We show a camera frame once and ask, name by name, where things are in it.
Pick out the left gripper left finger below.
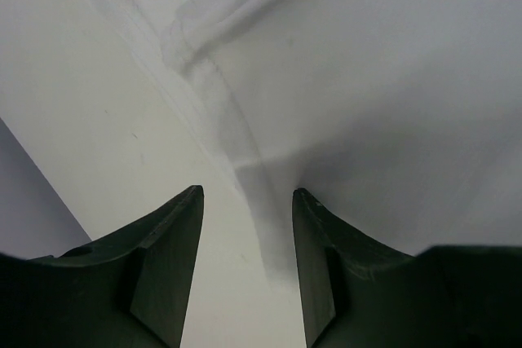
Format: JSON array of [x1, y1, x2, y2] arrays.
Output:
[[1, 186, 204, 347]]

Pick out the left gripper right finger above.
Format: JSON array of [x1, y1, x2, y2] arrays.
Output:
[[292, 188, 521, 347]]

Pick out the white t shirt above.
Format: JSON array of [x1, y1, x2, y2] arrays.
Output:
[[86, 0, 521, 278]]

